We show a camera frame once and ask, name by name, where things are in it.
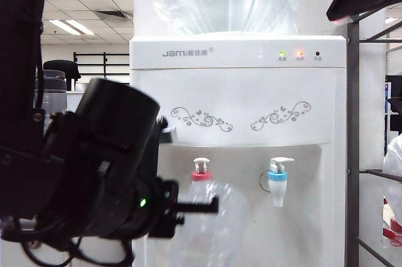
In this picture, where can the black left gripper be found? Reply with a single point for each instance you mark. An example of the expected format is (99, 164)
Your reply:
(166, 191)

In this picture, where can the clear plastic mug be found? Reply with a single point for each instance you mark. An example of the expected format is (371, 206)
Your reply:
(216, 232)

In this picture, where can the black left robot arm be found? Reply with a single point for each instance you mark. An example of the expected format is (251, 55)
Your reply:
(94, 154)

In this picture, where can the red hot water tap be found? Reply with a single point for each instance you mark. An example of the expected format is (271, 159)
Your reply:
(201, 176)

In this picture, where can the blue cold water tap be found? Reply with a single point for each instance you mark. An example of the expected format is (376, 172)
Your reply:
(278, 187)

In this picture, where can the white water dispenser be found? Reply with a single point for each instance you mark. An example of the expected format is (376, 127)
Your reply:
(238, 91)

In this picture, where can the clear bagged water bottle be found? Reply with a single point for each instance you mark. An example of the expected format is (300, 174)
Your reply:
(220, 3)

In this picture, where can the white desk partition box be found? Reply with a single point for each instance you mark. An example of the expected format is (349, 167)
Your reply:
(73, 100)

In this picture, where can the grey desk drawer cabinet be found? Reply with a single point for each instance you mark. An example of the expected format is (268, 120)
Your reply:
(12, 254)

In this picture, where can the dark metal storage rack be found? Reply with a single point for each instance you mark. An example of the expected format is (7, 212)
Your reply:
(351, 154)

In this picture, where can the clear plastic bag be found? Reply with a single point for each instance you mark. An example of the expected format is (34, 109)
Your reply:
(394, 160)

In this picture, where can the dark grey thermos bottle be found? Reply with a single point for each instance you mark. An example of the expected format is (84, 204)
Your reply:
(55, 97)

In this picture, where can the black office chair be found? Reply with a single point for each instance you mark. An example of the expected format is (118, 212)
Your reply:
(67, 69)

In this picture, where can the red container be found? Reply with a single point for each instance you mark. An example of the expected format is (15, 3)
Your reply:
(394, 232)

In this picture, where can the ceiling air vent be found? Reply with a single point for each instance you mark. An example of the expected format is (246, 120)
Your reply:
(113, 15)

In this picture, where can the twin tube ceiling light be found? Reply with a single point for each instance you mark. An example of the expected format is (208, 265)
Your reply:
(72, 27)

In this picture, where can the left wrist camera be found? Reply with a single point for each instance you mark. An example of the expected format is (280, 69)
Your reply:
(166, 130)

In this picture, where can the black wall shelf rack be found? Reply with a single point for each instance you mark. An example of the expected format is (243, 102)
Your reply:
(105, 59)

